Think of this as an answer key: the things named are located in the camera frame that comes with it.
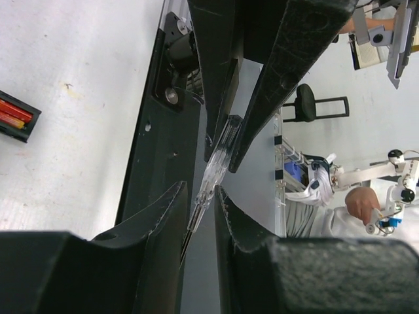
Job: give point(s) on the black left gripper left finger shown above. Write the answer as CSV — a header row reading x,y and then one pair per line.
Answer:
x,y
132,268

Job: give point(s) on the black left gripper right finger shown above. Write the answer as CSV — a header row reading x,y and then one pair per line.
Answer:
x,y
260,272

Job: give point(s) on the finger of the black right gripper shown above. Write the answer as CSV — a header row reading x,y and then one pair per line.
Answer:
x,y
306,30
218,32

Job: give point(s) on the clear test screwdriver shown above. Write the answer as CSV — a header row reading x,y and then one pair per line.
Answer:
x,y
213,175

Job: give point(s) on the black remote control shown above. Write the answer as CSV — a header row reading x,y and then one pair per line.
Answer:
x,y
23,134

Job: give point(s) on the black office chair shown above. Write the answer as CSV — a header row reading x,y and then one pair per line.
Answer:
x,y
305,106

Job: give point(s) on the person in white coat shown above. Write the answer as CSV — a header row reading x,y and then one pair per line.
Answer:
x,y
348,220

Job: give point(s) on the red battery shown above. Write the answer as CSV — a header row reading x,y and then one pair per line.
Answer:
x,y
14,116

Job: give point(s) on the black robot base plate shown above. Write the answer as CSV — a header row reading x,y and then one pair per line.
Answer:
x,y
163,151

